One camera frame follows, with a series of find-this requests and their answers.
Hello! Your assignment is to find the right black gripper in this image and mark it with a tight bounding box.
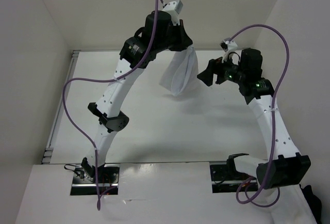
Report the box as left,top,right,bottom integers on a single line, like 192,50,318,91
196,51,246,86

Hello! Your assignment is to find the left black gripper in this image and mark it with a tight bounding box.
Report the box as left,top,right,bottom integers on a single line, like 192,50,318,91
155,19,193,53

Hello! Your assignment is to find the white skirt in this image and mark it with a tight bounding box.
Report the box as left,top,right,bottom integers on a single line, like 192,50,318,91
159,45,199,97

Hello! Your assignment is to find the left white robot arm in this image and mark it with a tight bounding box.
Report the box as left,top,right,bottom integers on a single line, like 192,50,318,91
81,9,192,183

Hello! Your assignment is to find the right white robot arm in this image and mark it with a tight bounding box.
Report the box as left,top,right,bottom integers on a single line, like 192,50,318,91
197,49,311,189

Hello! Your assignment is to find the white cloth pile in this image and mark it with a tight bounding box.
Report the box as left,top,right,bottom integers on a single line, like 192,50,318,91
269,185,317,223

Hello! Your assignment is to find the black cloth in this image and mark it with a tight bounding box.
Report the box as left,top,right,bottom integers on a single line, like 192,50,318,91
300,185,322,224

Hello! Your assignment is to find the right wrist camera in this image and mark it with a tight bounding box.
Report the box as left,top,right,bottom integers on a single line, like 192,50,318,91
220,38,238,62

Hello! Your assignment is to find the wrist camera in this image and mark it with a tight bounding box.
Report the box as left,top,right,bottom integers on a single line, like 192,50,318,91
220,38,238,62
162,0,183,15

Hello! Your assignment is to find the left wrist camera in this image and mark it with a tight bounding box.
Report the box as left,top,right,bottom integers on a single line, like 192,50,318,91
162,0,183,15

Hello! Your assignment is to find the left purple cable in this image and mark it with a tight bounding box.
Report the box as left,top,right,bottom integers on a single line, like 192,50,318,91
63,0,166,211

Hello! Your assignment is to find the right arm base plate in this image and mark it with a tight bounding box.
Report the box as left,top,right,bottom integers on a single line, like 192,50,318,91
209,161,250,194

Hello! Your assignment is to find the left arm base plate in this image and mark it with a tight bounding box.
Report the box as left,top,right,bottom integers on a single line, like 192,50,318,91
64,164,120,196

